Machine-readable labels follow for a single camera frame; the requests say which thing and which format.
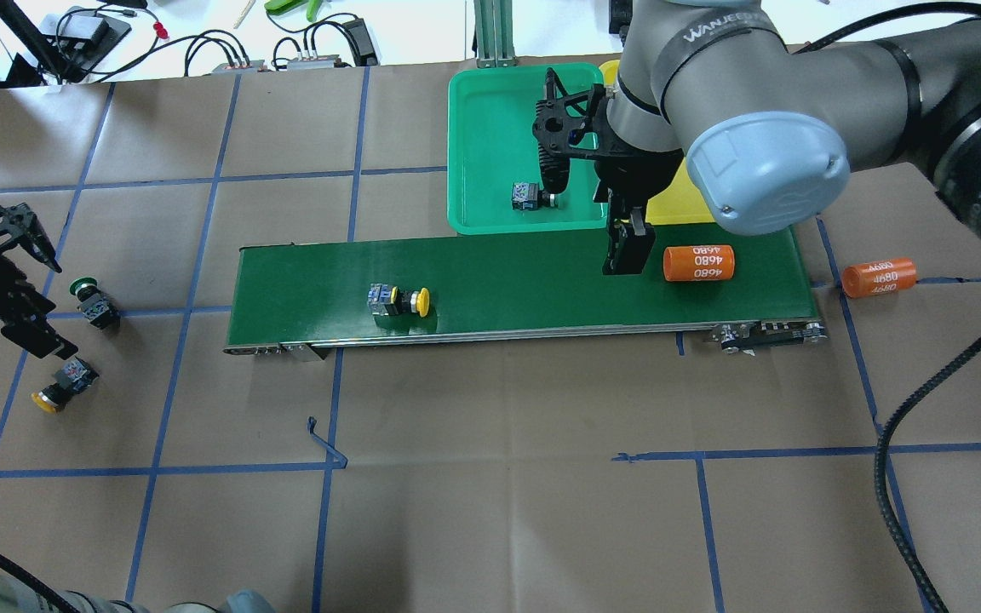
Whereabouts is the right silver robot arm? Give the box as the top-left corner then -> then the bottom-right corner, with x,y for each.
532,1 -> 981,275

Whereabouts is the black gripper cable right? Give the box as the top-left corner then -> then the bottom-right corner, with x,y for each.
874,289 -> 981,613

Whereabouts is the yellow plastic tray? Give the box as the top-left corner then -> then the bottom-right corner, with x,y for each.
597,60 -> 743,226

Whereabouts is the orange cylinder marked 4680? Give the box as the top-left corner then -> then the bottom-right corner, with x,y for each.
840,257 -> 918,299

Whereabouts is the green conveyor belt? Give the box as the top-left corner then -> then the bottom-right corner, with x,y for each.
225,224 -> 828,358

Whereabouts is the yellow push button switch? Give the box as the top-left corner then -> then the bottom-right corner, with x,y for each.
367,284 -> 432,318

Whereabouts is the green plastic clip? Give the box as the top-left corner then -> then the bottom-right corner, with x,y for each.
264,0 -> 324,23

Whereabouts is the aluminium frame post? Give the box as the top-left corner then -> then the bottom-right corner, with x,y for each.
473,0 -> 519,69

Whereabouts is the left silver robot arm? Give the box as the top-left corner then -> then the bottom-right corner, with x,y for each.
0,203 -> 141,612

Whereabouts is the green push button switch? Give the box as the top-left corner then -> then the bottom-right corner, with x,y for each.
510,182 -> 559,212

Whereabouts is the green plastic tray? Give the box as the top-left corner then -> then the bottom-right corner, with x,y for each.
447,65 -> 607,234

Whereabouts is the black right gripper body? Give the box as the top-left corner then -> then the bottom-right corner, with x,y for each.
532,70 -> 685,205

